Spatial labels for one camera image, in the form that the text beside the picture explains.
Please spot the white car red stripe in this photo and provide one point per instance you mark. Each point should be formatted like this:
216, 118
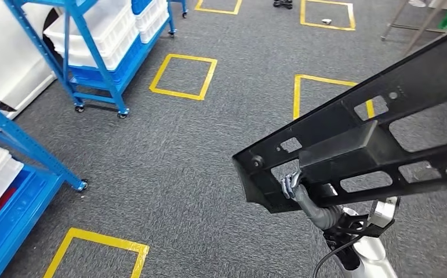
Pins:
0, 57

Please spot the small white floor object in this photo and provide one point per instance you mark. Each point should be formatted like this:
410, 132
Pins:
326, 21

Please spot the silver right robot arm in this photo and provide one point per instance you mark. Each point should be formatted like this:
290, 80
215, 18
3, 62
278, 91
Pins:
361, 249

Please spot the blue rack on casters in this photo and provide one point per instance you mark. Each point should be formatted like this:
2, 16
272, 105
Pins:
183, 7
104, 90

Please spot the blue metal shelf rack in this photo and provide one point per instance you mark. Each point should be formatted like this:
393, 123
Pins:
23, 222

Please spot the black plastic frame part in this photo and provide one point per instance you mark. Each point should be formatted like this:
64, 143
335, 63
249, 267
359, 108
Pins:
323, 161

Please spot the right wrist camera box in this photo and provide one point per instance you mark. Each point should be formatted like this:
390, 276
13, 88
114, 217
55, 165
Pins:
384, 213

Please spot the small black floor object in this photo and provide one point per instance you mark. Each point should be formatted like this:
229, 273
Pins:
282, 4

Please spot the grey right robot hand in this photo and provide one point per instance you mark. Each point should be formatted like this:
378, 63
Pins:
298, 192

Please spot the yellow floor tape square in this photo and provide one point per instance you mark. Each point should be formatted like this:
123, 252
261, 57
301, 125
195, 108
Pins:
92, 238
181, 94

